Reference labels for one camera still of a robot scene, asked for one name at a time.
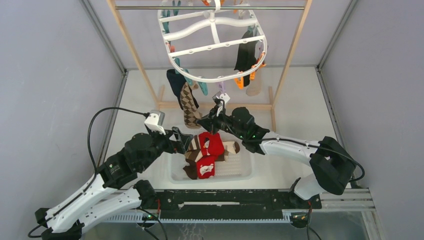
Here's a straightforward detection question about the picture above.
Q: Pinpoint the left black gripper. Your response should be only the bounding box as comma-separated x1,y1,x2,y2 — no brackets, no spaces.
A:
139,125,194,171

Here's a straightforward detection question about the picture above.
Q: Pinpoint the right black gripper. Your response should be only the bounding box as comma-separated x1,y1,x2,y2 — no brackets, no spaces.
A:
196,105,246,140

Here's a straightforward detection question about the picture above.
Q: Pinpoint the argyle brown sock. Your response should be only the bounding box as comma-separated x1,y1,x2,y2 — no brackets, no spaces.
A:
179,82,202,129

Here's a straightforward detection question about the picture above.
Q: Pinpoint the brown white wavy sock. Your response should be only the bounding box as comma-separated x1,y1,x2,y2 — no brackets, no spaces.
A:
184,135,203,162

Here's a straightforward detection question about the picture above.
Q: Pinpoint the red sock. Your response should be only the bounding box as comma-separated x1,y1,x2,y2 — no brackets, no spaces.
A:
196,155,217,179
198,132,225,156

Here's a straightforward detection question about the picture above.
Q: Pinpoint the brown cream striped sock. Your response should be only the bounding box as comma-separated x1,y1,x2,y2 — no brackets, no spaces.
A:
216,141,241,162

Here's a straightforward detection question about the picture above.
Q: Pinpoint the black sock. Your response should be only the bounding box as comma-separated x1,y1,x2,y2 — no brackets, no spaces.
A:
234,30,258,87

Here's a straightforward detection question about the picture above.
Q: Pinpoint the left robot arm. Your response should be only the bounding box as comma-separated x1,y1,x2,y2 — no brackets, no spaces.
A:
35,127,194,240

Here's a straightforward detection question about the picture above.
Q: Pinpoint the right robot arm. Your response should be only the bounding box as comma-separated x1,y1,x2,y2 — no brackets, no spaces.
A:
196,107,360,208

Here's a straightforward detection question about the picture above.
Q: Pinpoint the white oval clip hanger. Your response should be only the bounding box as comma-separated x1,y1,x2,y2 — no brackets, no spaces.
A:
157,0,268,89

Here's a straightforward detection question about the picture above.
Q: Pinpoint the white plastic laundry basket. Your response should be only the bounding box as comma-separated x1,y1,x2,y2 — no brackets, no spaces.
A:
166,149,255,185

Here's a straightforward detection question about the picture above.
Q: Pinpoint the santa pattern dark sock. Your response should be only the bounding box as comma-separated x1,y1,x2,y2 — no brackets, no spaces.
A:
166,69,187,110

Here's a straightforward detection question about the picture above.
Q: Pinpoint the metal hanging rod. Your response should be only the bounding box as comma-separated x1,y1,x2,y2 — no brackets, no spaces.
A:
114,5,305,10

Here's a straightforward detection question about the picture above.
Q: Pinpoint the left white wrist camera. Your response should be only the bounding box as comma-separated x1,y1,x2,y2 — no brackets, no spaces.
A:
144,110,166,135

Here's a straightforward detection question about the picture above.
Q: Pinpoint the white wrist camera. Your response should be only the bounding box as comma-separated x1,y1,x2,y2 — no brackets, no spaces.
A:
144,110,166,135
212,92,231,117

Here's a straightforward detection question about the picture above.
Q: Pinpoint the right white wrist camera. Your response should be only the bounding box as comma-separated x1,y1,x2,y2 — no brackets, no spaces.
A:
212,92,231,117

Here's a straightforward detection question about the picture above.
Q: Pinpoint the wooden drying rack frame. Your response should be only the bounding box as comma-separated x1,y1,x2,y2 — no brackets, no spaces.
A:
106,0,314,133

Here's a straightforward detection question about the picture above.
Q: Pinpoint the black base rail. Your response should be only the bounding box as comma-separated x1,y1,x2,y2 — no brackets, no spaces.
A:
139,189,322,219

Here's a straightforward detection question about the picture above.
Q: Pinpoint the white cable duct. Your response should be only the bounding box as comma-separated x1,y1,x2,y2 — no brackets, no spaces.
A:
100,211,293,224

